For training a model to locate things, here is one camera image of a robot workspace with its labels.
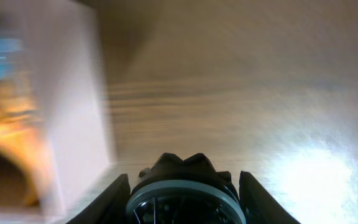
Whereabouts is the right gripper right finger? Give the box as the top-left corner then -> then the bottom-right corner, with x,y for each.
239,171 -> 300,224

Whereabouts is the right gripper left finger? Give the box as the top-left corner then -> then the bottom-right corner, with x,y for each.
67,174 -> 131,224

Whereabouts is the black round disc toy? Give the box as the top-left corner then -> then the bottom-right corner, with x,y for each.
126,153 -> 246,224

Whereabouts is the yellow rubber animal toy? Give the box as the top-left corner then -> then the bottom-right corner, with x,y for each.
0,81 -> 53,207

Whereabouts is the open pink cardboard box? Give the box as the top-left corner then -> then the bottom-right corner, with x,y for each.
0,1 -> 114,223

